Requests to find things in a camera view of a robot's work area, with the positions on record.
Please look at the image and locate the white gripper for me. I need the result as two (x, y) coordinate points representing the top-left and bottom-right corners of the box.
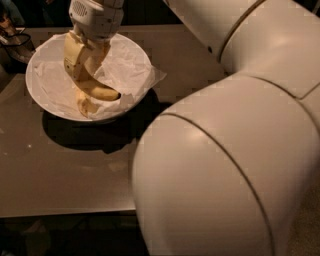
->
(64, 0), (124, 81)

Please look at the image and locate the yellow banana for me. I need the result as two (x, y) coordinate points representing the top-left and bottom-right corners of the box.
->
(75, 79), (121, 101)
(76, 89), (99, 118)

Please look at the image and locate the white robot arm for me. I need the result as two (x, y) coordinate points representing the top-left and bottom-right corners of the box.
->
(132, 0), (320, 256)

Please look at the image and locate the white bowl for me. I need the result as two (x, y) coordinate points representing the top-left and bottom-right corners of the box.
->
(25, 32), (153, 124)

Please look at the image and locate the white paper liner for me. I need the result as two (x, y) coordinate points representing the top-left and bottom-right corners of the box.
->
(32, 32), (168, 122)

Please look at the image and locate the brown object at table corner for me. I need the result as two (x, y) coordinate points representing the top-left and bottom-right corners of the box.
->
(0, 13), (34, 64)

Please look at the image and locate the black cable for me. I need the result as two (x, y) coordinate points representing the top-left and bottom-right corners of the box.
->
(0, 27), (34, 63)

